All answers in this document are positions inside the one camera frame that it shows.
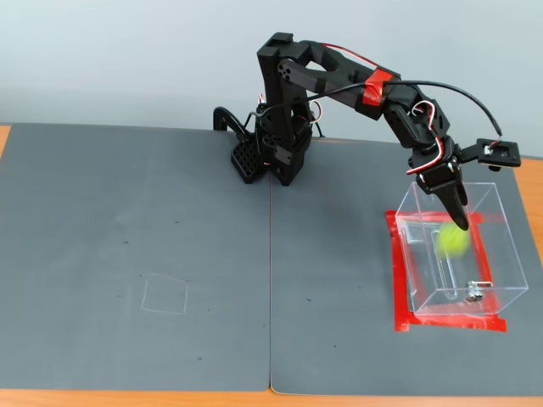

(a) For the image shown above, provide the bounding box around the transparent acrylic box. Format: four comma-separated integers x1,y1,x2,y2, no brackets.
395,181,529,317

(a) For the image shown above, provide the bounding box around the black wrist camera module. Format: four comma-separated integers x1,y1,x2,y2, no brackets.
460,138,523,173

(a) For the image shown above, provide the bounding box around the green lego block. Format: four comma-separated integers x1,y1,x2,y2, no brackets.
438,222,472,260

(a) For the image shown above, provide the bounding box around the plain gray mat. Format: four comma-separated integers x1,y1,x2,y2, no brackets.
269,135,534,398

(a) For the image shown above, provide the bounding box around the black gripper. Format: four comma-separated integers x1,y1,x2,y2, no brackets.
407,137,470,232

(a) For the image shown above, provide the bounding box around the black table clamp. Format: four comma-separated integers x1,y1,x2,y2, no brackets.
212,106,255,142

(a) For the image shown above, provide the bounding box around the gray mat with chalk square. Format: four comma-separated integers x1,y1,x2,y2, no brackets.
0,122,272,392

